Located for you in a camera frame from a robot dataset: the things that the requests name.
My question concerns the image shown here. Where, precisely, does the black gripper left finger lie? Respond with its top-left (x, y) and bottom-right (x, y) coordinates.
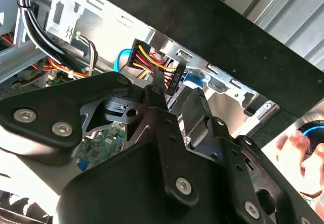
top-left (0, 66), bottom-right (200, 208)

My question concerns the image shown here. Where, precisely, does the person's hand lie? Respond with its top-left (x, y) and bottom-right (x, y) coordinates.
top-left (275, 129), bottom-right (324, 197)

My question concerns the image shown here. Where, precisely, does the round black tool blue ring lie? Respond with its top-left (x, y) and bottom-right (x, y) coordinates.
top-left (295, 119), bottom-right (324, 159)

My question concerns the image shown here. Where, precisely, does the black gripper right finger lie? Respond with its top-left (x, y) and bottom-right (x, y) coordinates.
top-left (181, 88), bottom-right (321, 224)

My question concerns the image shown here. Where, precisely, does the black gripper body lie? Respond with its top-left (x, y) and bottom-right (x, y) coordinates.
top-left (54, 136), bottom-right (265, 224)

